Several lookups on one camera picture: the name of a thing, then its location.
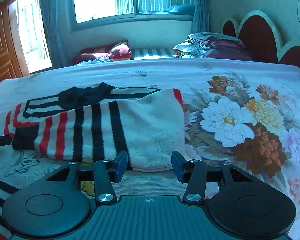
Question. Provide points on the brown wooden door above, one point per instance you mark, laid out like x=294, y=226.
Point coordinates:
x=12, y=60

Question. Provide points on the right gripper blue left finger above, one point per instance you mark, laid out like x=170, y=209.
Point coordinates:
x=117, y=167

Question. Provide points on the white floral bed sheet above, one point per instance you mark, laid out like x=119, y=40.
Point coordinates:
x=242, y=134

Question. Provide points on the teal left curtain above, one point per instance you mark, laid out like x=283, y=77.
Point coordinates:
x=50, y=17

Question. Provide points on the stack of folded quilts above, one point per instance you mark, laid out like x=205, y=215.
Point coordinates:
x=212, y=45

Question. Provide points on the blue cushion on windowsill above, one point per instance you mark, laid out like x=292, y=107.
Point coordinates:
x=185, y=9

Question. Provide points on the dark red pillow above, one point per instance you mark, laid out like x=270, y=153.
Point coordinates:
x=116, y=51

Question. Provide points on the teal right curtain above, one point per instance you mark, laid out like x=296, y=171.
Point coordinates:
x=201, y=18

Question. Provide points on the teal curtain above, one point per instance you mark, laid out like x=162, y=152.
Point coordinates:
x=201, y=18
x=50, y=17

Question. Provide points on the striped white knit sweater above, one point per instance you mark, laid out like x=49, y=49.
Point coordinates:
x=86, y=125

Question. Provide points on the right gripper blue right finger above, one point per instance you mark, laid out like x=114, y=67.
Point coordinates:
x=181, y=167

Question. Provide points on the striped mattress pad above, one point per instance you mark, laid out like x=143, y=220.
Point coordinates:
x=154, y=53

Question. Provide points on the red heart-shaped headboard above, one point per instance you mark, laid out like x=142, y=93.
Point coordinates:
x=262, y=38

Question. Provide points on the window with white frame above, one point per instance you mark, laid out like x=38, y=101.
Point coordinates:
x=86, y=14

